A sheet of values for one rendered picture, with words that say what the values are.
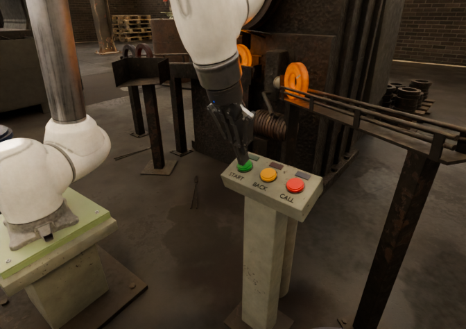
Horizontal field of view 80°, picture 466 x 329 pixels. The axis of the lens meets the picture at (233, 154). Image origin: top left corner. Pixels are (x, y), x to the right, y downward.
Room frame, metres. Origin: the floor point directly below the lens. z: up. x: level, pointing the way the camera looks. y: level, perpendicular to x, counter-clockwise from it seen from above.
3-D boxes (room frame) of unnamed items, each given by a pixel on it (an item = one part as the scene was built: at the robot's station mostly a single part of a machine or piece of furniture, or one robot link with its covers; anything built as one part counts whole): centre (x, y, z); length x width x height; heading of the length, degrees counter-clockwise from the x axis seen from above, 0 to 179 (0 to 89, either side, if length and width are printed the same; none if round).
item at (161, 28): (4.54, 0.92, 0.45); 0.59 x 0.59 x 0.89
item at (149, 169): (1.70, 0.53, 0.36); 0.26 x 0.20 x 0.72; 86
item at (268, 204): (0.60, -0.09, 0.31); 0.24 x 0.16 x 0.62; 51
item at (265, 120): (1.29, -0.20, 0.27); 0.22 x 0.13 x 0.53; 51
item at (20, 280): (0.70, 0.61, 0.33); 0.32 x 0.32 x 0.04; 53
